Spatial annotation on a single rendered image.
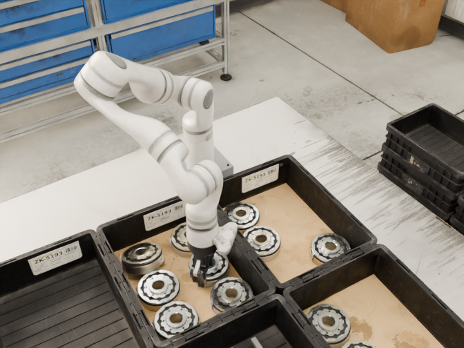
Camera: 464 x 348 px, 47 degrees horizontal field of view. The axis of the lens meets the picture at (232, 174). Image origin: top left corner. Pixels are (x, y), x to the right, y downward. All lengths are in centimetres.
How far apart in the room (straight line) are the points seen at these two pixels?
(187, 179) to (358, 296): 55
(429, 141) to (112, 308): 162
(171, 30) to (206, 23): 24
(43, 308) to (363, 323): 77
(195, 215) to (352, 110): 242
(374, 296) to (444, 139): 127
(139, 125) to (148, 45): 218
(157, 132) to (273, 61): 285
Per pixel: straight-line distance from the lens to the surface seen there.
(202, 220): 117
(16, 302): 145
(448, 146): 249
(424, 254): 170
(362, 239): 141
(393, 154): 238
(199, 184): 109
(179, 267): 141
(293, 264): 142
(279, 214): 154
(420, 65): 409
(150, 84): 130
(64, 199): 185
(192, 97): 153
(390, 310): 138
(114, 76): 118
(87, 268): 146
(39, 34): 304
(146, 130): 114
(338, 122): 336
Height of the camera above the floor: 192
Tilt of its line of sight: 41 degrees down
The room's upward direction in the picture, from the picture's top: straight up
